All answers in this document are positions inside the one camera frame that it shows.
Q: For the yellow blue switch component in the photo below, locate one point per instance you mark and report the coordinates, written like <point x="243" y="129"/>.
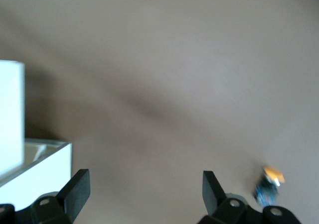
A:
<point x="268" y="186"/>

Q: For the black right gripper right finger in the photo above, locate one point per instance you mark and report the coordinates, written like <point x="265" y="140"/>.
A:
<point x="214" y="196"/>

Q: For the white grey compartment drawer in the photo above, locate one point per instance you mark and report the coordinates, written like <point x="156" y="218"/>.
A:
<point x="42" y="169"/>

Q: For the white drawer cabinet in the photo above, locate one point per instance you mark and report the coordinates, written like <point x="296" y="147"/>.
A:
<point x="11" y="114"/>

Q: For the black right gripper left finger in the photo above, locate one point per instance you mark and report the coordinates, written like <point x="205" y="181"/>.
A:
<point x="76" y="196"/>

